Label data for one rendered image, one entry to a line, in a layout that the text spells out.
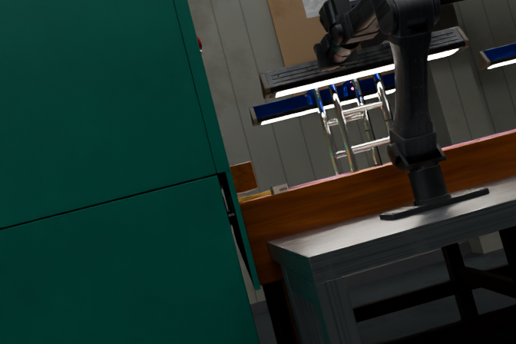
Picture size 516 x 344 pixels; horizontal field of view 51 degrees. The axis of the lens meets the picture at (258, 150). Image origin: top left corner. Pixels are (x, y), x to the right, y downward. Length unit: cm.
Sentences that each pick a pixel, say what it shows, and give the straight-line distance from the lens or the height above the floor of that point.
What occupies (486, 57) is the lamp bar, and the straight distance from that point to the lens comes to 240.
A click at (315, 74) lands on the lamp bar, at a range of 157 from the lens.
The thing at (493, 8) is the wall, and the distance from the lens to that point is 457.
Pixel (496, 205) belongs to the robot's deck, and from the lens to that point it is 91.
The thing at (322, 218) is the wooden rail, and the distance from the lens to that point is 123.
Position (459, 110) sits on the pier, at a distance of 403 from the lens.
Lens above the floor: 78
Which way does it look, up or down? 4 degrees up
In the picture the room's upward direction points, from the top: 14 degrees counter-clockwise
